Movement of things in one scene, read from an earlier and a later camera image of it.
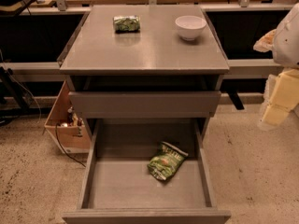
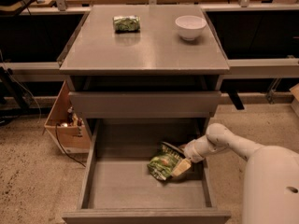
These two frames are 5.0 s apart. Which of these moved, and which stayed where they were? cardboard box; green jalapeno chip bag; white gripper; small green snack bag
Moved: white gripper
Stayed: small green snack bag; green jalapeno chip bag; cardboard box
